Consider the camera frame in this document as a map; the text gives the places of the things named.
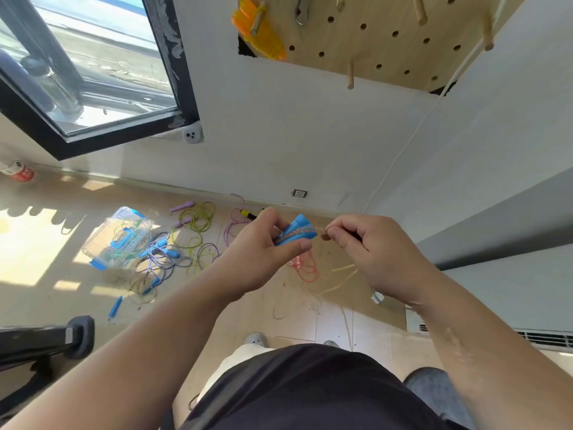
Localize person's right hand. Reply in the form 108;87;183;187
325;213;433;306

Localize person's left hand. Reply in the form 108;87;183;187
216;208;313;304

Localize person's left forearm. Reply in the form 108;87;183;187
0;260;251;430

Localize person's right forearm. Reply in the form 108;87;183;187
403;266;573;430

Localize white shorts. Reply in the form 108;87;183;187
197;344;276;404

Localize black shirt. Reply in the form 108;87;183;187
178;344;472;430

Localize small white sensor device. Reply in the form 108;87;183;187
182;122;205;145

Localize grey trouser leg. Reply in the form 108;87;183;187
403;366;476;430

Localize clear box with blue latches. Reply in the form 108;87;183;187
81;206;154;271

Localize wooden pegboard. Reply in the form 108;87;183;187
237;0;530;93

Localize white air conditioner unit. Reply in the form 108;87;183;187
405;306;573;357

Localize black framed window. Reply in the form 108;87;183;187
0;0;200;161

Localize metal hook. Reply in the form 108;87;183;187
295;0;314;27

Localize black stand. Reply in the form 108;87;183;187
0;315;96;418

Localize red and white can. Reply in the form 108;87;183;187
0;159;36;183

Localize pink orange rope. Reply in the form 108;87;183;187
288;253;321;284

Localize pale yellow cord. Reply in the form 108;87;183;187
273;263;360;320

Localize green skipping rope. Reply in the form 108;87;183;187
171;201;221;270

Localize blue white speckled skipping rope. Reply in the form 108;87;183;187
133;233;194;297

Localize thin white cord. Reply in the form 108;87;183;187
360;0;509;215

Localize orange skipping rope handles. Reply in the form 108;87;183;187
231;0;287;62

